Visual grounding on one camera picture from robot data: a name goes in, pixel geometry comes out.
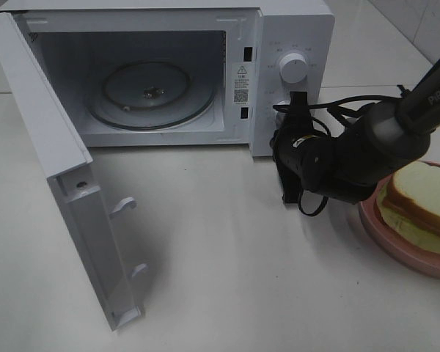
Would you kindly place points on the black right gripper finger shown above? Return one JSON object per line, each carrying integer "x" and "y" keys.
{"x": 298, "y": 102}
{"x": 290, "y": 183}

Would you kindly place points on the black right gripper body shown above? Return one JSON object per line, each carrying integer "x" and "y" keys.
{"x": 303, "y": 144}

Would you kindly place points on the white bread sandwich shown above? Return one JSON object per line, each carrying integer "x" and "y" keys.
{"x": 409, "y": 204}

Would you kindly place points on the pink round plate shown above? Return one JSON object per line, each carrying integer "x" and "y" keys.
{"x": 416, "y": 259}

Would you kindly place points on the white microwave door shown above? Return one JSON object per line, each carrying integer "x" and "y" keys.
{"x": 66, "y": 163}

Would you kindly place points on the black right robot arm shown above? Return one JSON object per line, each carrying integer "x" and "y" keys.
{"x": 342, "y": 149}

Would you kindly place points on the lower white timer knob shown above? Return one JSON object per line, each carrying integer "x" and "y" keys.
{"x": 280, "y": 115}

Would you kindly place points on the upper white power knob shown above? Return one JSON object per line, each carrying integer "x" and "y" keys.
{"x": 293, "y": 67}

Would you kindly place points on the white microwave oven body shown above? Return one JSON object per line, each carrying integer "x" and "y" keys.
{"x": 239, "y": 43}

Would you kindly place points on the glass microwave turntable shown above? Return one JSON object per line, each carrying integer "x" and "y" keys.
{"x": 150, "y": 95}

